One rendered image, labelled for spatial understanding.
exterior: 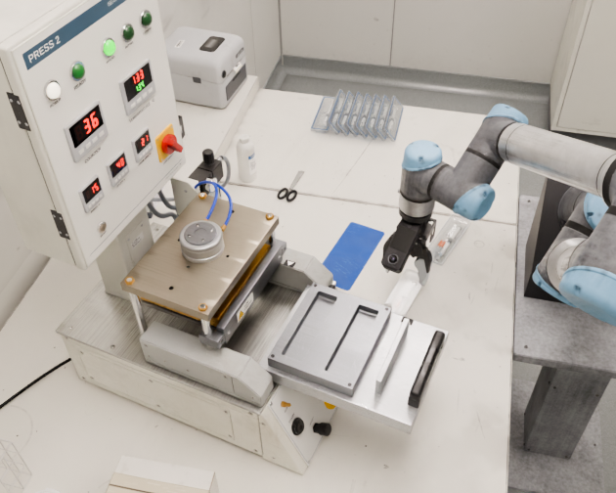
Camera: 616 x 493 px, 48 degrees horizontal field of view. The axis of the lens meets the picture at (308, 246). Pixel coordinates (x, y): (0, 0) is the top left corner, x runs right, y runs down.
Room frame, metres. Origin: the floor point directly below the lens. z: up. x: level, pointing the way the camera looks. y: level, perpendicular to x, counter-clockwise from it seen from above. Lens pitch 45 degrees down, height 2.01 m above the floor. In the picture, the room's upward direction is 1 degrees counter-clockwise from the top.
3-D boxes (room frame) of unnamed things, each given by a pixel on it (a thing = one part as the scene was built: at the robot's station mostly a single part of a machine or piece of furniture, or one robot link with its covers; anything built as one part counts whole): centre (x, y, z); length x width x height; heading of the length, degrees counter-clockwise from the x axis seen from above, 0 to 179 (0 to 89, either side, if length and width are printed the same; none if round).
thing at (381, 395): (0.77, -0.08, 0.97); 0.30 x 0.22 x 0.08; 64
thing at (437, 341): (0.71, -0.21, 0.99); 0.15 x 0.02 x 0.04; 154
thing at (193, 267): (0.94, 0.21, 1.08); 0.31 x 0.24 x 0.13; 154
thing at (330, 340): (0.79, -0.04, 0.98); 0.20 x 0.17 x 0.03; 154
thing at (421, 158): (1.08, -0.23, 1.14); 0.09 x 0.08 x 0.11; 44
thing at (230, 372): (0.75, 0.19, 0.96); 0.25 x 0.05 x 0.07; 64
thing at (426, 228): (1.09, -0.23, 0.98); 0.09 x 0.08 x 0.12; 150
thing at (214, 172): (1.16, 0.21, 1.05); 0.15 x 0.05 x 0.15; 154
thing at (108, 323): (0.92, 0.22, 0.93); 0.46 x 0.35 x 0.01; 64
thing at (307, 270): (1.00, 0.07, 0.96); 0.26 x 0.05 x 0.07; 64
